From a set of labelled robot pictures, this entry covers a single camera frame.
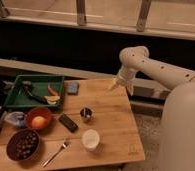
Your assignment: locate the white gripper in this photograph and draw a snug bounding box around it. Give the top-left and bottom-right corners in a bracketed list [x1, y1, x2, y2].
[109, 66, 135, 96]

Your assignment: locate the black eraser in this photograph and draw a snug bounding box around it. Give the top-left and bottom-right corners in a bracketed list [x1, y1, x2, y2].
[59, 114, 78, 133]

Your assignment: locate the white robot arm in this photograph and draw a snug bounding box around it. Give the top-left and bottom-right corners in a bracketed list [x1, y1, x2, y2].
[112, 46, 195, 171]

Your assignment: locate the small metal cup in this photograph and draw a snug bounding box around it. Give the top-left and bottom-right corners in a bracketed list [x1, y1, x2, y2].
[80, 107, 92, 123]

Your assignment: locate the white paper cup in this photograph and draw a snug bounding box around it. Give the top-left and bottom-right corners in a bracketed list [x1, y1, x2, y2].
[82, 129, 100, 151]

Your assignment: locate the blue sponge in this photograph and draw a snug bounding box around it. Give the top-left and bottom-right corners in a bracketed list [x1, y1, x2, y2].
[67, 82, 79, 95]

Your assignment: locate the yellow object in tray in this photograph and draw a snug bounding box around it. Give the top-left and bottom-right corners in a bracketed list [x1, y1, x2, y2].
[45, 96, 60, 105]

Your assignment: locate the green plastic tray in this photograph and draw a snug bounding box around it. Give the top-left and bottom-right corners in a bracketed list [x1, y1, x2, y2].
[4, 74, 64, 110]

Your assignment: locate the orange bowl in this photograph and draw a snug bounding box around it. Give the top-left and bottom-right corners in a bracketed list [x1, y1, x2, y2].
[26, 107, 52, 130]

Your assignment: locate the orange fruit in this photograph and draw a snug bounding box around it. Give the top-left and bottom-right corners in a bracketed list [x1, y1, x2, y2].
[31, 116, 46, 129]

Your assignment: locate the metal fork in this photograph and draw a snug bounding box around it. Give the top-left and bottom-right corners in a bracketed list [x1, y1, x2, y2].
[42, 139, 71, 168]

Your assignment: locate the blue crumpled cloth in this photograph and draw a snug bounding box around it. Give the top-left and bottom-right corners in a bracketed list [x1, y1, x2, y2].
[4, 112, 26, 128]

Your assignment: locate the dark bowl with beans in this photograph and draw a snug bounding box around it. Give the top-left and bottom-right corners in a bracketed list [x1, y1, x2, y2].
[6, 129, 40, 161]

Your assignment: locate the black handled tool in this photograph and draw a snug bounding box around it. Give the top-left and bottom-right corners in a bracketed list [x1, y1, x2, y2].
[22, 81, 47, 104]

